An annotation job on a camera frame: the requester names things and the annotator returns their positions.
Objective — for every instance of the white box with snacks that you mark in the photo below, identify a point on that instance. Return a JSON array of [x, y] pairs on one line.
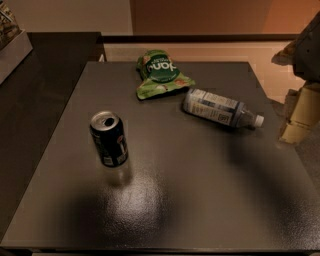
[[14, 43]]

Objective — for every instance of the green snack bag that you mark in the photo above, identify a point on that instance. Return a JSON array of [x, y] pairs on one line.
[[159, 75]]

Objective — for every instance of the blue label plastic bottle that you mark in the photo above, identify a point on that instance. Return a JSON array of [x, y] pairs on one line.
[[219, 109]]

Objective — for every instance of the dark pepsi soda can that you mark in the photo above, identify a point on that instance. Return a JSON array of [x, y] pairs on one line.
[[107, 132]]

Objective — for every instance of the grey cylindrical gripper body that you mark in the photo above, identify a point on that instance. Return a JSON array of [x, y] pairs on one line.
[[308, 53]]

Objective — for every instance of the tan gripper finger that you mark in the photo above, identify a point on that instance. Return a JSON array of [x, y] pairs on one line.
[[301, 113]]

